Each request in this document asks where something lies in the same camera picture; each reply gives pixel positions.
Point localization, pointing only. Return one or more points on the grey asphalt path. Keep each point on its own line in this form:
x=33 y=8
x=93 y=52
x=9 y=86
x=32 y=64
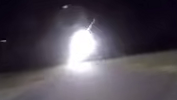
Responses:
x=115 y=85

